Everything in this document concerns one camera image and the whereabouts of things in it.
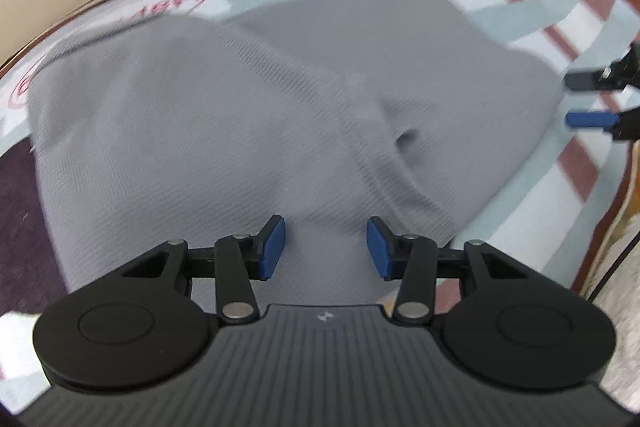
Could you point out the checkered rug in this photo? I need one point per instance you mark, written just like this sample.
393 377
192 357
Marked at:
550 207

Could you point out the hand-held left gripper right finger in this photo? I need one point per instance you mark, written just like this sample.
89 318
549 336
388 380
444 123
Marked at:
380 249

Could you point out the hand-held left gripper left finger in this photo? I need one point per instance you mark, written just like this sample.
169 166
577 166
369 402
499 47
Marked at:
272 247

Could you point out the grey knit sweater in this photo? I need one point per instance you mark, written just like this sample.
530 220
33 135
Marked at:
200 132

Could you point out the beige fluffy mat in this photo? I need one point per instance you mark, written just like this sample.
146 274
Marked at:
625 267

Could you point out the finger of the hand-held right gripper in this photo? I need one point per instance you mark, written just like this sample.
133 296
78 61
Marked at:
587 120
585 81

